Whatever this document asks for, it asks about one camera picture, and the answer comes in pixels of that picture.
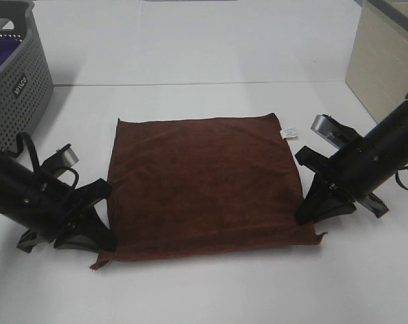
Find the grey perforated laundry basket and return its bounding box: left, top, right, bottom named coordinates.
left=0, top=1, right=53, bottom=151

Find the beige storage box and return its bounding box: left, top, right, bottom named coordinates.
left=345, top=1, right=408, bottom=123

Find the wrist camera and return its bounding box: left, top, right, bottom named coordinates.
left=311, top=114, right=359, bottom=149
left=41, top=144, right=79, bottom=178

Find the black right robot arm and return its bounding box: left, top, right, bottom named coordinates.
left=295, top=93, right=408, bottom=225

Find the brown towel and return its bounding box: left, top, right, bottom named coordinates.
left=92, top=113, right=322, bottom=270

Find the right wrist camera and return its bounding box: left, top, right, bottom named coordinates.
left=311, top=114, right=359, bottom=149

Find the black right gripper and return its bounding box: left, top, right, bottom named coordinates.
left=295, top=136, right=399, bottom=225

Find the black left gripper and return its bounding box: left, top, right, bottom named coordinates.
left=13, top=171, right=118, bottom=252

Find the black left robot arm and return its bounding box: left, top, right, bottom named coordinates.
left=0, top=144, right=118, bottom=253

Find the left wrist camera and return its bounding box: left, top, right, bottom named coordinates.
left=41, top=144, right=79, bottom=178

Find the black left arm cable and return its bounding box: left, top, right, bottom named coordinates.
left=11, top=132, right=80, bottom=188

